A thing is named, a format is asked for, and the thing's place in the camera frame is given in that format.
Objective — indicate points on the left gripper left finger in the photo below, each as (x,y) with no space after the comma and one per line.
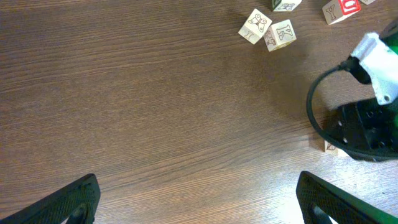
(74,203)

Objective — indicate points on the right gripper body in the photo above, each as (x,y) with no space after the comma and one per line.
(368,128)

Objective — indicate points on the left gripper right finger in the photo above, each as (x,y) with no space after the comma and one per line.
(323,202)

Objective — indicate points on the wooden block red bottom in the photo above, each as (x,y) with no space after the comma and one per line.
(333,150)

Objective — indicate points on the red U wooden block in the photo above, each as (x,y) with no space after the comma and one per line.
(339,10)

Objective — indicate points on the yellow wooden block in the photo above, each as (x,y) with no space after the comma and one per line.
(279,35)

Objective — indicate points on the plain wooden block top middle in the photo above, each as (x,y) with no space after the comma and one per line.
(285,5)

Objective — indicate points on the wooden block butterfly left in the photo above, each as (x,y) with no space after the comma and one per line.
(255,26)

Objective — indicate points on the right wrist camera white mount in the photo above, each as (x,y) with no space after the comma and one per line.
(380,62)

